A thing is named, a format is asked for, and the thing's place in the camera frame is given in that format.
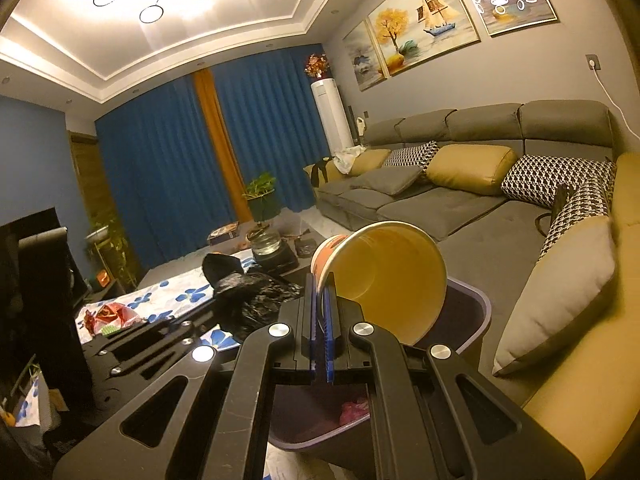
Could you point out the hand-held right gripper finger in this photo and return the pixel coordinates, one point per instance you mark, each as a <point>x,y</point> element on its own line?
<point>316,340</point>
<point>328,350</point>

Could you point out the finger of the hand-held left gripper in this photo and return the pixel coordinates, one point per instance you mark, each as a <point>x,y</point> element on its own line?
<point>165,355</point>
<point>165,331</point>

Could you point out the red snack packet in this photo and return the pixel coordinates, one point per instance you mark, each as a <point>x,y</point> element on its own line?
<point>112,314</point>

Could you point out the pink plastic bag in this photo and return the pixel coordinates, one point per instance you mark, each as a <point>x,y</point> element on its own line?
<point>356,406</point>

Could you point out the black plastic bag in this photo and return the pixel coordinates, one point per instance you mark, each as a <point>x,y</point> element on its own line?
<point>260,300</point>

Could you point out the white orange paper cup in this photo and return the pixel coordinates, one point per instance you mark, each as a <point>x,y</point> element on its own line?
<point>390,280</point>

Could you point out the dark grey trash bin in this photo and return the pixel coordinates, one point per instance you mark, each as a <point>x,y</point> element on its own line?
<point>460,320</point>

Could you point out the blue floral tablecloth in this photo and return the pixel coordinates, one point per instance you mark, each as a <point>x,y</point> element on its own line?
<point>175,295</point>

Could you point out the dark coffee table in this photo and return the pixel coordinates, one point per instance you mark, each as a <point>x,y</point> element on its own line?
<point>295,262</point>

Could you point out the dark ashtray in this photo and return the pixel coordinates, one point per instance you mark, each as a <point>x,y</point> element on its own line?
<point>304,247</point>

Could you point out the glass kettle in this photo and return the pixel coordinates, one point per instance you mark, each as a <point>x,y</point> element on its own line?
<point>267,247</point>

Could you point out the trailing plant on stand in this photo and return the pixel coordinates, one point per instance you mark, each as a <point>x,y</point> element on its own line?
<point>107,240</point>

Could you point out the flat printed box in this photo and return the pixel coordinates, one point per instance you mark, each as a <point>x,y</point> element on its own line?
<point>225,232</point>

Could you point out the wide blue curtain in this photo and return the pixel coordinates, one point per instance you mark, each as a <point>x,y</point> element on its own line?
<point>160,170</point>

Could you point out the potted plant in dark pot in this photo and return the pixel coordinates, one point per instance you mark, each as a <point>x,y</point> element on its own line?
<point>260,187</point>

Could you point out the black television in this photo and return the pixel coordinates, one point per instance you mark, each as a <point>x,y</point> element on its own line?
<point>15,260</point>

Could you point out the black garment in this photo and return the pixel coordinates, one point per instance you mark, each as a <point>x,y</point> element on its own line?
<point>320,170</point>

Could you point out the flat grey cushion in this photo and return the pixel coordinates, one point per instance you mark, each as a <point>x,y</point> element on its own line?
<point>390,180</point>

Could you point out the white clothes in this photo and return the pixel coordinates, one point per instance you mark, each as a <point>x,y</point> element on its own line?
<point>347,157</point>

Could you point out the grey and yellow sectional sofa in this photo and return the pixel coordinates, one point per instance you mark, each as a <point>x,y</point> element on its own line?
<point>450,210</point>

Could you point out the small yellow cushion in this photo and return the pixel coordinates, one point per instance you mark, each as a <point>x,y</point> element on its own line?
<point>367,160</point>

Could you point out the orange curtain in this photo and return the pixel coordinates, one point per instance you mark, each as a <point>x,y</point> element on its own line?
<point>220,135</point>

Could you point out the small black white patterned cushion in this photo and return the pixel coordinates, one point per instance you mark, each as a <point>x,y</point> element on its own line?
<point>412,155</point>

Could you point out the white standing air conditioner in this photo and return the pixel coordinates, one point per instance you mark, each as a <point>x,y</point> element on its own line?
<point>332,115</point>

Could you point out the grey cushion with dark edge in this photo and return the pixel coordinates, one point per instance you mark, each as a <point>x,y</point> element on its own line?
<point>555,300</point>

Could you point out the large yellow leather cushion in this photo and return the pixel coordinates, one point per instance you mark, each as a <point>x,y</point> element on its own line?
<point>472,167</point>

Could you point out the black handbag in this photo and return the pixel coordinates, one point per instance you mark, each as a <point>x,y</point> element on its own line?
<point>554,207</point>

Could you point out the orange artificial flowers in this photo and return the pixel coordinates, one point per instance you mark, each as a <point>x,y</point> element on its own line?
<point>317,65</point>

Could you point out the large black white patterned cushion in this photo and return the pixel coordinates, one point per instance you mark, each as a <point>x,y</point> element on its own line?
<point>550,180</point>

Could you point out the houndstooth cushion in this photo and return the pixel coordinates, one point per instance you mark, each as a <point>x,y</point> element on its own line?
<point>577,220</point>

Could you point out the small framed painting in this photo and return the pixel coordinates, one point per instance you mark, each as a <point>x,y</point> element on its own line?
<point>362,57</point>

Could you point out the framed tree and ship painting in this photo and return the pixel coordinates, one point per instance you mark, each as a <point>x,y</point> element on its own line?
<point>425,15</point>

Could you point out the wall socket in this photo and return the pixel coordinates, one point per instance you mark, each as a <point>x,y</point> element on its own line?
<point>593,62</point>

